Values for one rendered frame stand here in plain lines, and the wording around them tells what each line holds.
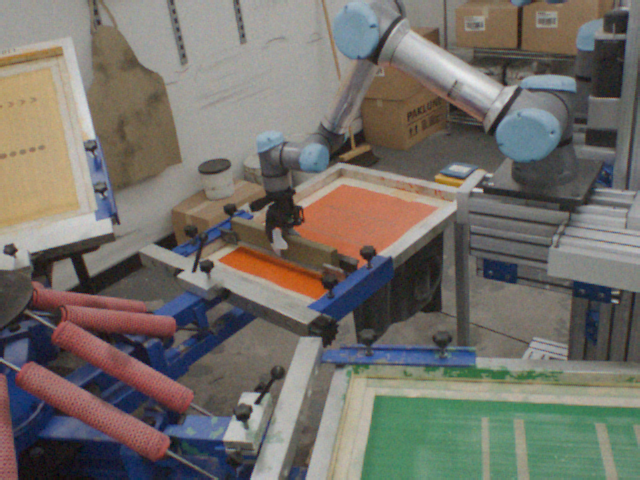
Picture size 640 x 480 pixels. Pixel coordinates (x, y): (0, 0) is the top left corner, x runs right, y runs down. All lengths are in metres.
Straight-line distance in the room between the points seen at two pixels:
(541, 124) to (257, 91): 3.27
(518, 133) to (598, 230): 0.32
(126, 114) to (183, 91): 0.44
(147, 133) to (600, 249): 2.86
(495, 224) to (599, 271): 0.29
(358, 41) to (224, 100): 2.90
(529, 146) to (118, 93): 2.76
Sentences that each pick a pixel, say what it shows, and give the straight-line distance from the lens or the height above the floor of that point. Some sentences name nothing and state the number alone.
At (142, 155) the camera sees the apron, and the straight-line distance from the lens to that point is 3.91.
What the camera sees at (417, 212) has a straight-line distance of 2.13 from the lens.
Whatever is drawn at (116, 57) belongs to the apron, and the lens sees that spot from 3.77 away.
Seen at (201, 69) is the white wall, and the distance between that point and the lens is 4.17.
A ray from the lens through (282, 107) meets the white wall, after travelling 4.67.
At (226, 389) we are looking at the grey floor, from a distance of 3.02.
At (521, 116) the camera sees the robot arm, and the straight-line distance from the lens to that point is 1.38.
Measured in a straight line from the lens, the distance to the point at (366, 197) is 2.26.
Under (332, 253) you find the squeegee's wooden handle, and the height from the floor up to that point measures 1.05.
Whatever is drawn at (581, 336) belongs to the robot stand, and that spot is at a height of 0.67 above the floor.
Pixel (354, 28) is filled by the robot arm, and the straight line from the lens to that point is 1.45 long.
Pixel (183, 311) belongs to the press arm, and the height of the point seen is 1.03.
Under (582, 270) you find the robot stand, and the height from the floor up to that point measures 1.13.
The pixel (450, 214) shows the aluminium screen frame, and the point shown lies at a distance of 2.04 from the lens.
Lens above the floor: 1.93
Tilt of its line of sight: 29 degrees down
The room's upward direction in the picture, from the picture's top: 8 degrees counter-clockwise
